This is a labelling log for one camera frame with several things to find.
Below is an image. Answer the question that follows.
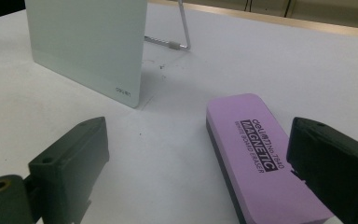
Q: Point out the pale green standing whiteboard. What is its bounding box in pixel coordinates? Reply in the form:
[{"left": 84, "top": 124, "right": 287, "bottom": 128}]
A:
[{"left": 24, "top": 0, "right": 148, "bottom": 109}]

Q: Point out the metal whiteboard stand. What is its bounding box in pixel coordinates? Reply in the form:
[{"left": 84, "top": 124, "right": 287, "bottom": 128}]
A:
[{"left": 144, "top": 0, "right": 191, "bottom": 51}]

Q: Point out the white table cover sheet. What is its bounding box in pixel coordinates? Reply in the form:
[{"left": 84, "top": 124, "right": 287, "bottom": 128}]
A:
[{"left": 0, "top": 3, "right": 358, "bottom": 224}]

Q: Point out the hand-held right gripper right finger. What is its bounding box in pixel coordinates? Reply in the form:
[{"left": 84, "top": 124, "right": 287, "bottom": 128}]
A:
[{"left": 286, "top": 117, "right": 358, "bottom": 224}]

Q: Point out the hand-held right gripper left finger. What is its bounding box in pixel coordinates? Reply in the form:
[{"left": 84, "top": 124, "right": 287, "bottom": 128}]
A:
[{"left": 27, "top": 116, "right": 110, "bottom": 224}]

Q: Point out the purple whiteboard eraser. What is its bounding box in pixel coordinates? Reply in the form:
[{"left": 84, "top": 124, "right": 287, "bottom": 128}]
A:
[{"left": 205, "top": 92, "right": 335, "bottom": 224}]

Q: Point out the wooden table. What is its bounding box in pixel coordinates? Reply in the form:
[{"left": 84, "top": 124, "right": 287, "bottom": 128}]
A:
[{"left": 148, "top": 0, "right": 358, "bottom": 40}]

